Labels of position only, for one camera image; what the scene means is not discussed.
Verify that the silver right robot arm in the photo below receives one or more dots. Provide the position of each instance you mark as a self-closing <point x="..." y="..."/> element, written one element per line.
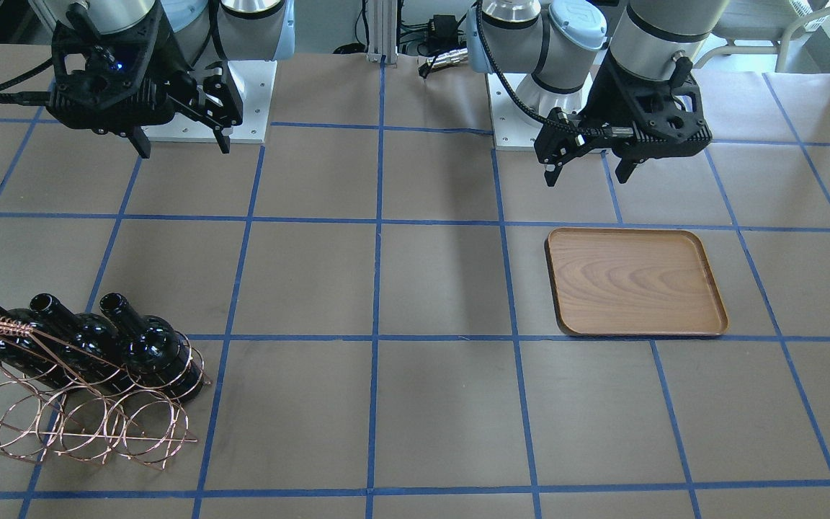
<point x="241" y="30"/>

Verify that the dark wine bottle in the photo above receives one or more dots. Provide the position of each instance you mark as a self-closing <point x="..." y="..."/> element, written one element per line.
<point x="153" y="351"/>
<point x="94" y="344"/>
<point x="27" y="357"/>

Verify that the copper wire bottle basket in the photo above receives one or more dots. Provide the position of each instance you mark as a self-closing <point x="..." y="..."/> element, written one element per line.
<point x="80" y="422"/>

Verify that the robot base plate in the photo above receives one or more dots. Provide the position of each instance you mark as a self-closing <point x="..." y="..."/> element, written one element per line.
<point x="513" y="129"/>
<point x="255" y="81"/>

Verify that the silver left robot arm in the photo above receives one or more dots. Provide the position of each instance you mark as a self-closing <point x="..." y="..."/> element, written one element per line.
<point x="558" y="43"/>

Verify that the brown wooden tray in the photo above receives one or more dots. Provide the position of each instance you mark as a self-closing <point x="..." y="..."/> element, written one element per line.
<point x="634" y="282"/>

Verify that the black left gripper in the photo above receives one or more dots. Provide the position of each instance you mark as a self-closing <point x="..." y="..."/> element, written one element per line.
<point x="600" y="94"/>

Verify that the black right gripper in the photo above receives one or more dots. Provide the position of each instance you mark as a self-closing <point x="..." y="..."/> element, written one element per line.
<point x="178" y="71"/>

